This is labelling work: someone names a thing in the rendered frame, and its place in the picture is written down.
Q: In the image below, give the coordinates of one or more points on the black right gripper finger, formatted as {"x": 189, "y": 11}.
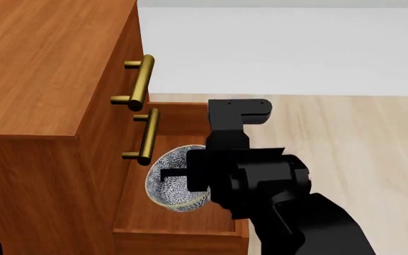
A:
{"x": 175, "y": 172}

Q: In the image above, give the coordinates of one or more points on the blue white patterned bowl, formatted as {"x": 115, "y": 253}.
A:
{"x": 170, "y": 191}

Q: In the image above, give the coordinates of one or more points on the open wooden drawer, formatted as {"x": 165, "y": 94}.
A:
{"x": 175, "y": 243}

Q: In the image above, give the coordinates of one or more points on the wooden cabinet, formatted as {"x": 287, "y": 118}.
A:
{"x": 41, "y": 106}

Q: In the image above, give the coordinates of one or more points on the black gripper camera mount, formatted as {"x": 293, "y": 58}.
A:
{"x": 232, "y": 111}

